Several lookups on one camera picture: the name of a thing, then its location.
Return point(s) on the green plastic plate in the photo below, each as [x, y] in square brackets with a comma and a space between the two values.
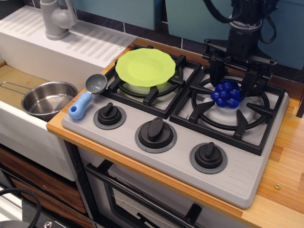
[145, 67]

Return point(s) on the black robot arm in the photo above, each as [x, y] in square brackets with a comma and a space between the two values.
[247, 14]

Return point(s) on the black right burner grate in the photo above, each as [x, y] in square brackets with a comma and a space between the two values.
[249, 126]

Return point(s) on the black stove knob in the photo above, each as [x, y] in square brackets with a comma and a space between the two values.
[109, 117]
[155, 136]
[208, 158]

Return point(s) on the white toy sink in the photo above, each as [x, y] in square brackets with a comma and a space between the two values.
[87, 50]

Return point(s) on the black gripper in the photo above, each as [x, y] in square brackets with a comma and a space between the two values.
[241, 52]

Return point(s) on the black left stove knob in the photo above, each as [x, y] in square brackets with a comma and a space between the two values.
[109, 117]

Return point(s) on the black right stove knob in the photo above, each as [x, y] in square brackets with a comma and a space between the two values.
[208, 158]

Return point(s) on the black left burner grate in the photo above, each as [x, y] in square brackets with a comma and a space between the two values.
[157, 100]

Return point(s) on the grey toy stove top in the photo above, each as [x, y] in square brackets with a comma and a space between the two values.
[237, 183]

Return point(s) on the stainless steel pot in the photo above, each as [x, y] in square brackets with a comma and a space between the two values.
[46, 100]

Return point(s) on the oven door with handle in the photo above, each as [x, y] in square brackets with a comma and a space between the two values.
[133, 201]

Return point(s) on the blue toy blueberry cluster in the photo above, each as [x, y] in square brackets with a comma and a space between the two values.
[227, 94]

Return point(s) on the grey spoon blue handle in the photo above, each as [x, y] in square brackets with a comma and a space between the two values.
[94, 85]

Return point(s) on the wooden drawer fronts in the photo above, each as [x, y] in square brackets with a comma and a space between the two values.
[56, 194]

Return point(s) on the grey toy faucet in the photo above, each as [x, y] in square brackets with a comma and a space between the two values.
[57, 21]

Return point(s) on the black middle stove knob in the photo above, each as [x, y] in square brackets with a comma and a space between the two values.
[155, 136]

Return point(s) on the black burner grate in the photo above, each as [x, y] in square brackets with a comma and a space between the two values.
[157, 100]
[249, 126]

